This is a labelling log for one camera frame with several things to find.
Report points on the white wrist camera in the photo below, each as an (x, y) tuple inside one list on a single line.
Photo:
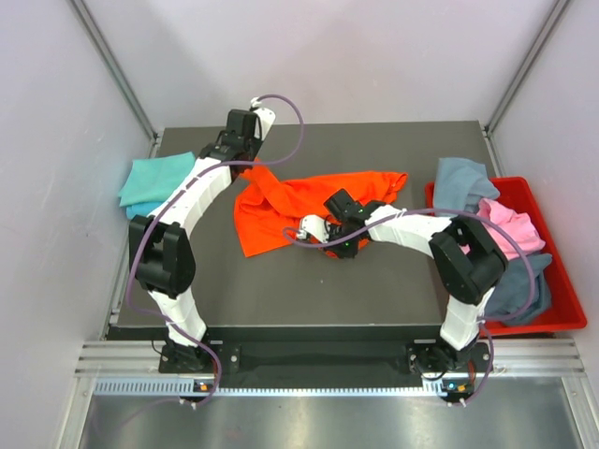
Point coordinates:
[(265, 118), (313, 227)]

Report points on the folded teal t shirt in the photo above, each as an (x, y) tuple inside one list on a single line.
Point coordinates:
[(155, 179)]

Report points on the right corner aluminium post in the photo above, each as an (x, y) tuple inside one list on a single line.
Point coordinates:
[(541, 38)]

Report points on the pink t shirt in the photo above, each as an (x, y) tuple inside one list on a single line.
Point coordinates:
[(517, 226)]

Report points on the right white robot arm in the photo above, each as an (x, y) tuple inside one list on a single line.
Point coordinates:
[(468, 260)]

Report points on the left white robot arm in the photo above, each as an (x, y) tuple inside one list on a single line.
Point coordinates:
[(161, 259)]

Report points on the aluminium frame rail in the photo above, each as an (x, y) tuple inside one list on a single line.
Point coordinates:
[(512, 357)]

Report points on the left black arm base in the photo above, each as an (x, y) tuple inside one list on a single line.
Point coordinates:
[(178, 359)]

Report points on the corner aluminium post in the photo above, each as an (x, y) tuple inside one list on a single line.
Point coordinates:
[(103, 48), (541, 38)]

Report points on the orange t shirt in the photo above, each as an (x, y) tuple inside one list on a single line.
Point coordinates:
[(268, 205)]

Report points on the left corner aluminium post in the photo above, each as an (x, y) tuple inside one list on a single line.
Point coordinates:
[(103, 48)]

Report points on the red plastic bin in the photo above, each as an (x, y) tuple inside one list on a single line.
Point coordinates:
[(565, 312)]

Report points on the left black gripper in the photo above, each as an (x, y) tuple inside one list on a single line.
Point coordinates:
[(256, 145)]

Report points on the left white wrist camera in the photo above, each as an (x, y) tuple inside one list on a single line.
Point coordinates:
[(265, 118)]

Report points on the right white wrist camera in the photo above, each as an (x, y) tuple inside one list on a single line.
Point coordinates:
[(313, 227)]

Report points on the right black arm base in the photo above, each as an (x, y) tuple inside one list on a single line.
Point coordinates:
[(433, 359)]

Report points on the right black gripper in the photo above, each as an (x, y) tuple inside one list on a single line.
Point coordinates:
[(348, 253)]

